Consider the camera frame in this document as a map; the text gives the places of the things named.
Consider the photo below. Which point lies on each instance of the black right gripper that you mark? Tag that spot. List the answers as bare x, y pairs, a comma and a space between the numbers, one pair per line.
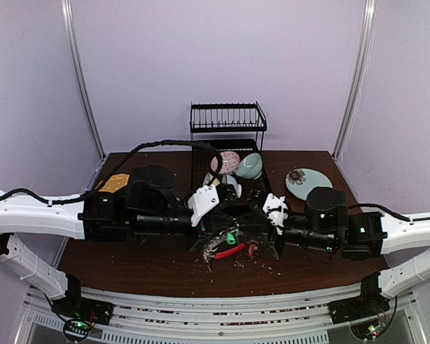
274, 244

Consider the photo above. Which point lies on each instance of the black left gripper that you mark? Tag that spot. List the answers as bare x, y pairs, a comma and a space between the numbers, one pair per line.
213, 221

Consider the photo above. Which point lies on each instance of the red tag key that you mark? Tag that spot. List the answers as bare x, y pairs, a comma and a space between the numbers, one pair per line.
252, 248

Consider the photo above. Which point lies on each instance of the green tag key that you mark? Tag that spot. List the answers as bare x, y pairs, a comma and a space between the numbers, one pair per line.
231, 239

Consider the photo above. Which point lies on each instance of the large grey red keyring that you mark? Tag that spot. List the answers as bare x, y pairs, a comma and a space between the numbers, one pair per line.
217, 248

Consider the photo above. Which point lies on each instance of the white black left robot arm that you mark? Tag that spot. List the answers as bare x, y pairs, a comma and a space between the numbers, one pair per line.
124, 207

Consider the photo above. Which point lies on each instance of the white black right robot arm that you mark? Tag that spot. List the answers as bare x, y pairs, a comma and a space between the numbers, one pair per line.
327, 225

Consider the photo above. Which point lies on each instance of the grey blue ribbed bowl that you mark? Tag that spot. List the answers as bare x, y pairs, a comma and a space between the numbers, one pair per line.
229, 179

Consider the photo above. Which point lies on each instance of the blue yellow patterned bowl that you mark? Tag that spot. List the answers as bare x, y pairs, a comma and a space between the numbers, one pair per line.
209, 180

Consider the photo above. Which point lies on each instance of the pink patterned bowl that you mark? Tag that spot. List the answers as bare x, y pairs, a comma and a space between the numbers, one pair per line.
230, 162

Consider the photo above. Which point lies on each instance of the green celadon bowl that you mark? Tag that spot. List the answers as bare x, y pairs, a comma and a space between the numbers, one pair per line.
250, 167

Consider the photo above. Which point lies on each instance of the light blue flower plate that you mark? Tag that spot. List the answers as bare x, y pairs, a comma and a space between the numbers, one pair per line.
301, 181

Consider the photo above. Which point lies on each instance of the yellow dotted plate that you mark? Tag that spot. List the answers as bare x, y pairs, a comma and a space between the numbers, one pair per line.
115, 183

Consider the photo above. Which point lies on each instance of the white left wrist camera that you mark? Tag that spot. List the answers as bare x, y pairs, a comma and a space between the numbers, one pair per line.
202, 201

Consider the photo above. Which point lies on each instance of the black wire dish rack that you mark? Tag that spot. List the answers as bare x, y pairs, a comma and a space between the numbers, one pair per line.
238, 127

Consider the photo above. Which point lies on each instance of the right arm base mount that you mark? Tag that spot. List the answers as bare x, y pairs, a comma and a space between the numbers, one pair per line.
366, 316

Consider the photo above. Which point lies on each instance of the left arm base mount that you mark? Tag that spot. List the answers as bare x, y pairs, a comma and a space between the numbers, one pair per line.
79, 320

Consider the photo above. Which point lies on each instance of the right aluminium frame post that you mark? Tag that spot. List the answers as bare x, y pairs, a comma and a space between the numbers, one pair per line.
361, 65

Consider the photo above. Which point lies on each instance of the aluminium frame post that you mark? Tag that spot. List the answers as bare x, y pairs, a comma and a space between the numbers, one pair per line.
69, 24
361, 65

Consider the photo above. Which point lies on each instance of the left aluminium frame post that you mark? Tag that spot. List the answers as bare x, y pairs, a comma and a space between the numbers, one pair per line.
69, 24

